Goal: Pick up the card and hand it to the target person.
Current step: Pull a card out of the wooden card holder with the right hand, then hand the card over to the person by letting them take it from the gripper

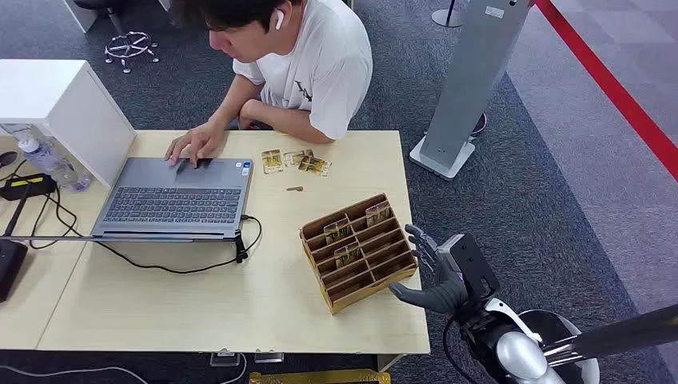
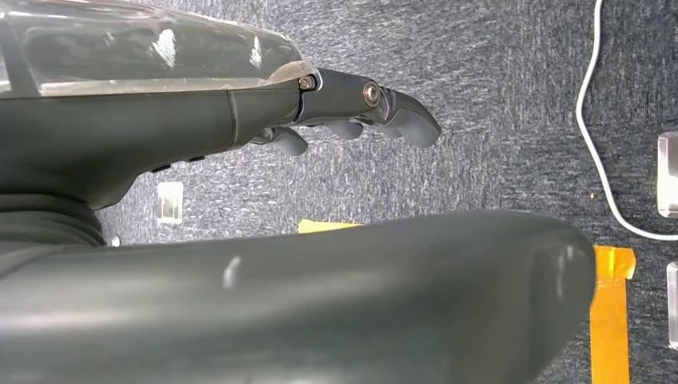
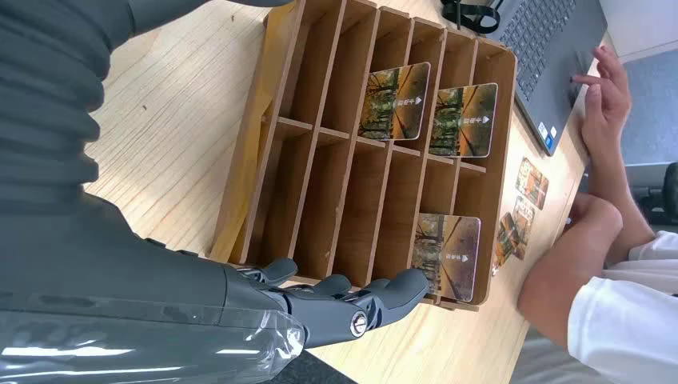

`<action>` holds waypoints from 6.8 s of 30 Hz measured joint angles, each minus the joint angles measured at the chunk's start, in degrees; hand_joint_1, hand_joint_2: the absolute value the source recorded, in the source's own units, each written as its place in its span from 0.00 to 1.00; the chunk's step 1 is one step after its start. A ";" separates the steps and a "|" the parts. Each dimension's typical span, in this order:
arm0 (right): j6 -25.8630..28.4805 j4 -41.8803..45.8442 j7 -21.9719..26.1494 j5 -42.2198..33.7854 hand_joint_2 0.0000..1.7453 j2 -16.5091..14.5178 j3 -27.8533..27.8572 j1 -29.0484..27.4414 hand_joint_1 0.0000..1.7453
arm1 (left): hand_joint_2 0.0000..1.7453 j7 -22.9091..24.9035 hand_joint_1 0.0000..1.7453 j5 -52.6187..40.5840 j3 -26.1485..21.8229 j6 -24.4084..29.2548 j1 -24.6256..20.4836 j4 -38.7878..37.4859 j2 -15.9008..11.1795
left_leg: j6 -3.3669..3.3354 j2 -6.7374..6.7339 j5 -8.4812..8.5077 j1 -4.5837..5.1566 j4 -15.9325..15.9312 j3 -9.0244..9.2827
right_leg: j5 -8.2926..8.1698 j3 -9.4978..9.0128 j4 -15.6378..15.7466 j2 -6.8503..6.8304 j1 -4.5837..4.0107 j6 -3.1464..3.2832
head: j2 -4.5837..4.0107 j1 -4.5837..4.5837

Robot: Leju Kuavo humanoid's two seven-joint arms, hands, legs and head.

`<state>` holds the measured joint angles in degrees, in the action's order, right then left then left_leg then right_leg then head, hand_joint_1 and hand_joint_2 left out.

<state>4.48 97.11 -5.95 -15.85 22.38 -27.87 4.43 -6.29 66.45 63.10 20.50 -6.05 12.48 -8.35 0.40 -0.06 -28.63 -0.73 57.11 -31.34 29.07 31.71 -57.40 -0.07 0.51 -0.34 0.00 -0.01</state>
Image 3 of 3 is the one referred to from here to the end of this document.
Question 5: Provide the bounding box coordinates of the forest print card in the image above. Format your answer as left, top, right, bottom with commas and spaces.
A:
358, 62, 432, 142
429, 82, 500, 159
515, 156, 550, 211
493, 211, 520, 277
411, 213, 482, 303
511, 196, 536, 261

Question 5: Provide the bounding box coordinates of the person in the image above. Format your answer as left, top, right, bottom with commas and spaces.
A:
517, 46, 678, 384

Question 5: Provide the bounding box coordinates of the wooden compartment card box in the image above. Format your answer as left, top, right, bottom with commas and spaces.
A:
209, 0, 518, 313

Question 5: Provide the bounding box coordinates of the dark grey laptop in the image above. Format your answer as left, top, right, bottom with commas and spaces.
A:
485, 0, 609, 158

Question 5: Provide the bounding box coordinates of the black chair part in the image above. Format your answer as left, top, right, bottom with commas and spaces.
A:
632, 161, 678, 226

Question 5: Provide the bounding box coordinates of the ribbed grey right arm sleeve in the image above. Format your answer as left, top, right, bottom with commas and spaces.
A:
0, 0, 293, 216

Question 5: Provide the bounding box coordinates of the black strap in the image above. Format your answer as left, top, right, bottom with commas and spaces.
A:
441, 0, 501, 34

